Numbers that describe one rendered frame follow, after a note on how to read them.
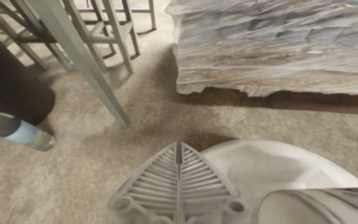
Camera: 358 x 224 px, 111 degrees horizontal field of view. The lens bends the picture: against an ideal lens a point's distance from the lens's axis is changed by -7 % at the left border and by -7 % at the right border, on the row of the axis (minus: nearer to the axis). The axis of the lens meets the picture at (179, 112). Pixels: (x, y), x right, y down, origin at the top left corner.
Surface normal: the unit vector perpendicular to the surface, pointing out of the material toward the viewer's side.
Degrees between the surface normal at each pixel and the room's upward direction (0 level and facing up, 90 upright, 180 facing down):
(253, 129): 0
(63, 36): 90
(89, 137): 0
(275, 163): 0
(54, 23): 90
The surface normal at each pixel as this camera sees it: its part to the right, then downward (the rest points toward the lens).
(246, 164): 0.02, -0.54
